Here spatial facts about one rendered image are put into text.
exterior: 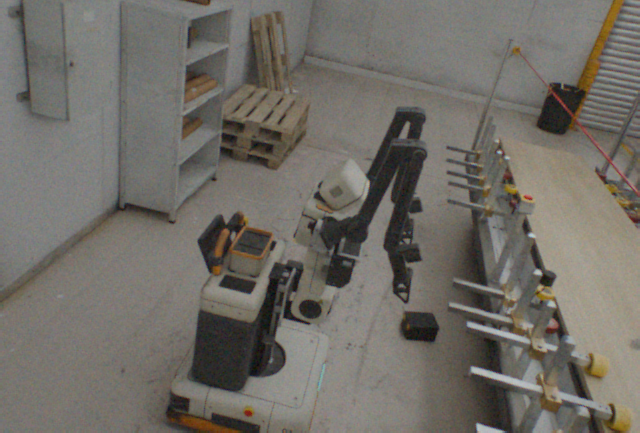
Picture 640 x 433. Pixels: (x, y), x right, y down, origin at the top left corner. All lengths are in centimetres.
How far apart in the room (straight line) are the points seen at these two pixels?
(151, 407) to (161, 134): 192
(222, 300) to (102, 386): 97
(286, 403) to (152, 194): 218
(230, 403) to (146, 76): 229
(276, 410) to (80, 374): 106
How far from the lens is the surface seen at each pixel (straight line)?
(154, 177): 416
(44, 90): 320
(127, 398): 298
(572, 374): 248
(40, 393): 306
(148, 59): 389
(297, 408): 260
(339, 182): 208
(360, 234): 198
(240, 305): 227
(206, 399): 263
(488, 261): 324
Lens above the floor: 221
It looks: 26 degrees down
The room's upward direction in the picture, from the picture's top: 12 degrees clockwise
